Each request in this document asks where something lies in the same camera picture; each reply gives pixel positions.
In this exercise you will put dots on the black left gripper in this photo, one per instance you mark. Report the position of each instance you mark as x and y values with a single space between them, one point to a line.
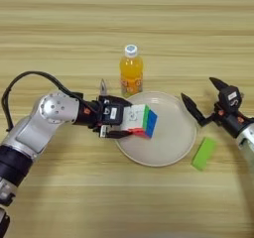
87 113

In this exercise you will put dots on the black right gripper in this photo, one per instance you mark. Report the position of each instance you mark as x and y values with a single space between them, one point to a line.
233 123

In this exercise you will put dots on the colourful puzzle cube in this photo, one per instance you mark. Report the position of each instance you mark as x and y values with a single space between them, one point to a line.
145 119

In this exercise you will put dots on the orange juice bottle white cap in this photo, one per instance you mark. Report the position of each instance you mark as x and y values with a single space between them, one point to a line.
131 71

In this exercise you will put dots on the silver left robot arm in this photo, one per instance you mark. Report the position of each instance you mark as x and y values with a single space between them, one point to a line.
33 129

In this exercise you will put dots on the left gripper labelled black box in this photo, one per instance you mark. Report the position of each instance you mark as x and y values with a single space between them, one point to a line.
114 113

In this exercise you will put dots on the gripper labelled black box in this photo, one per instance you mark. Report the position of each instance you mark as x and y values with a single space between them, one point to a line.
114 113
229 98

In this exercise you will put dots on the right gripper labelled black box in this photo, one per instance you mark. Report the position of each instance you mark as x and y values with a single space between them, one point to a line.
229 98

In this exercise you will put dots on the round beige plate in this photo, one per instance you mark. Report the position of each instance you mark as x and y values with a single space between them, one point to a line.
172 139

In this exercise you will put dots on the green rectangular block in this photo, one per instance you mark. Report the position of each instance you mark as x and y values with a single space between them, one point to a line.
203 154

